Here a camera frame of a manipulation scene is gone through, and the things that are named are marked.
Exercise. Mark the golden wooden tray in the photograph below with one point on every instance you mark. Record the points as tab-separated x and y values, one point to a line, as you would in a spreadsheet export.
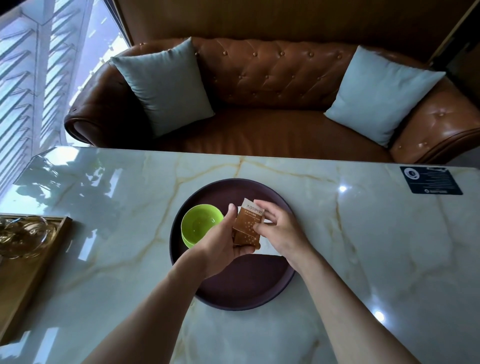
22	270

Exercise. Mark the person's right hand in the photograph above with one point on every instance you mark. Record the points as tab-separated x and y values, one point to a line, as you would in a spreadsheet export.
283	234

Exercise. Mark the green bowl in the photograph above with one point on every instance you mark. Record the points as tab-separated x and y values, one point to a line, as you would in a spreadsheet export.
198	225

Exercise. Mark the window louvre blinds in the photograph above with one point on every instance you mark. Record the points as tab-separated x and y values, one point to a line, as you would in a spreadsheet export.
41	75

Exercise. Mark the black table sticker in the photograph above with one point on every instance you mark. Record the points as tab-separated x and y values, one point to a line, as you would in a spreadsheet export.
431	180

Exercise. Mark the person's left forearm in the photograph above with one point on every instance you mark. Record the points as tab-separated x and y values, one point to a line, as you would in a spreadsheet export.
150	318

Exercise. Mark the white paper napkin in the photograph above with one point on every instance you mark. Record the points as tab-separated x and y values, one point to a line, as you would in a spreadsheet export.
270	245

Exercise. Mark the dark purple round tray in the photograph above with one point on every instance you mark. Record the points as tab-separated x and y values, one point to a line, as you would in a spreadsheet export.
240	285

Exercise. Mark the person's right forearm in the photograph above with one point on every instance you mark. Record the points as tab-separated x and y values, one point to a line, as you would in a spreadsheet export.
345	315

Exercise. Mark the person's right thumb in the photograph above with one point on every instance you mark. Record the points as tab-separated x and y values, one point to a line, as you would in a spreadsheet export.
262	226

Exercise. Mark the person's left thumb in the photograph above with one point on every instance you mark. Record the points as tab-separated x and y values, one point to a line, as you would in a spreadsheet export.
231	215

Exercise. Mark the light blue cushion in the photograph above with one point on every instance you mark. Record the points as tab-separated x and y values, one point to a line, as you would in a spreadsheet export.
378	93
165	86

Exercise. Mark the person's left hand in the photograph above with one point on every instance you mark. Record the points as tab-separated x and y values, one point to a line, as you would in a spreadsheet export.
217	247

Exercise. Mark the brown sachet packet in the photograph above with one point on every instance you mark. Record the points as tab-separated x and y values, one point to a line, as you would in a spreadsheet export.
247	228

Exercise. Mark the brown leather tufted sofa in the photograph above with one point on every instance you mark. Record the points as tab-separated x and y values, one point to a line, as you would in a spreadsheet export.
277	97

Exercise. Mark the clear glass teapot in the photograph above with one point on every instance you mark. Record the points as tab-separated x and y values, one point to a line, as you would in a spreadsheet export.
22	236

